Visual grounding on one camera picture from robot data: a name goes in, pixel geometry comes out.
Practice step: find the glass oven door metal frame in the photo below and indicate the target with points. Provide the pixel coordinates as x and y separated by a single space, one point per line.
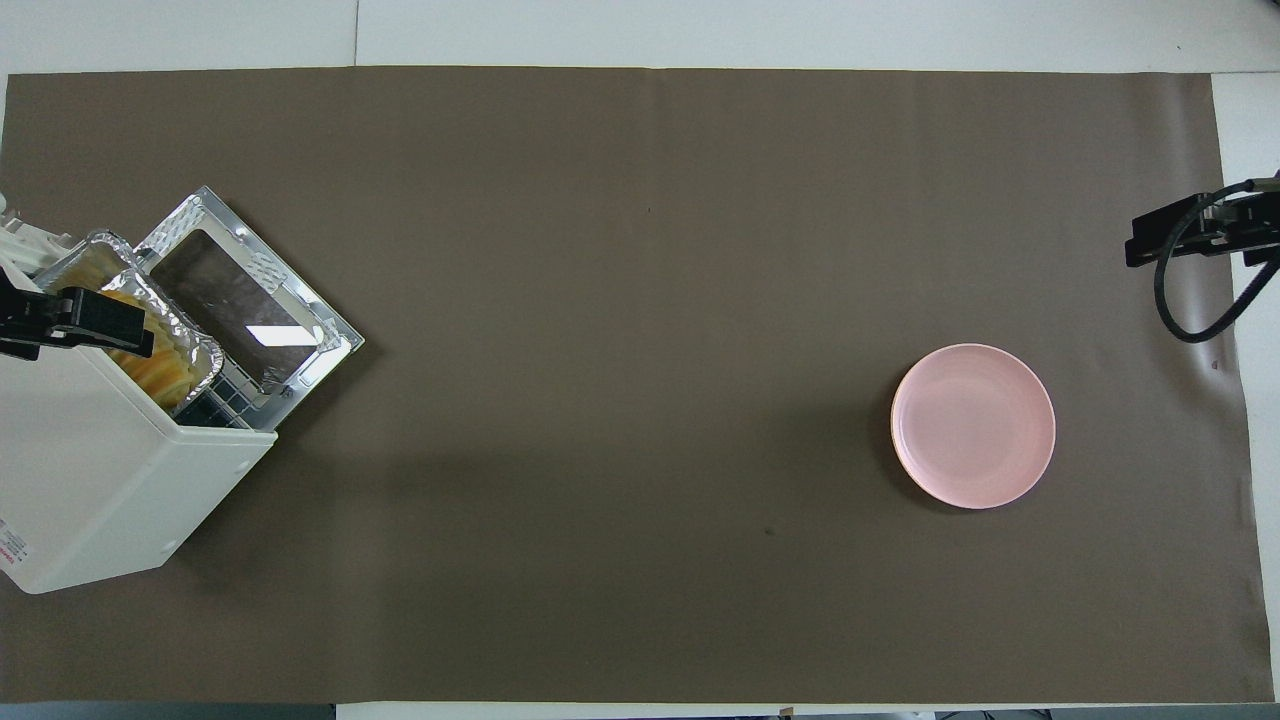
240 290

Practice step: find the yellow sliced bread loaf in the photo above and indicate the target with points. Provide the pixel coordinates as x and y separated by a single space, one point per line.
170 372

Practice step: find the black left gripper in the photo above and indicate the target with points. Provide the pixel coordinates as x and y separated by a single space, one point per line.
30 320

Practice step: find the brown table mat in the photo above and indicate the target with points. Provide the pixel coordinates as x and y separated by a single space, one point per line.
640 400

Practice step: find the cream toaster oven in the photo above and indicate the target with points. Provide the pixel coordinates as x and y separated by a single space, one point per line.
100 480

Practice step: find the aluminium foil tray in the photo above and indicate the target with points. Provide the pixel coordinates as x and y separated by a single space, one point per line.
195 345

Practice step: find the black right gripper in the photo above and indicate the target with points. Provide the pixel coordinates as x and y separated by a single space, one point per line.
1225 225

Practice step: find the pink round plate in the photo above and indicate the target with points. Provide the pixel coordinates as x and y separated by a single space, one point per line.
972 425

